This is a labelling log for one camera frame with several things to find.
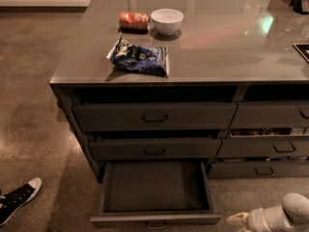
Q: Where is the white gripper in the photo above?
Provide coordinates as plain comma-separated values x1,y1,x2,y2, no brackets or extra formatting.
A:
226,205,295,232

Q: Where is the grey drawer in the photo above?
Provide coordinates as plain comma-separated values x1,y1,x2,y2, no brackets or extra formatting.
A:
209,161,309,179
88,137,221,160
91,159,221,230
217,138,309,159
72,102,236,132
231,101,309,129

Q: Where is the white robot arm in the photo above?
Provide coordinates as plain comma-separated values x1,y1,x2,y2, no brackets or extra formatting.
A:
226,192,309,232

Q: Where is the grey drawer cabinet island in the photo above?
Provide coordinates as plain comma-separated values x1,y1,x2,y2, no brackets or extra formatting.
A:
50,0,308,177

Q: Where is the blue chip bag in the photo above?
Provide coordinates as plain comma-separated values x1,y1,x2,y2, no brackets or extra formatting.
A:
106,38,169,76

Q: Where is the black framed tablet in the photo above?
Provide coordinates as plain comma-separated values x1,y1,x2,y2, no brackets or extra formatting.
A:
294,43,309,63

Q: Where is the white ceramic bowl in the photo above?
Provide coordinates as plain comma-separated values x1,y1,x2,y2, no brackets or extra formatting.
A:
151,9,183,36

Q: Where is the orange soda can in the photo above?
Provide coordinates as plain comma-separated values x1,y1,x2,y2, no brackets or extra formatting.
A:
119,12,149,31

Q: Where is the black white sneaker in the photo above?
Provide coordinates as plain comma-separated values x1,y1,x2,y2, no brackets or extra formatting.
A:
0,178,42,226

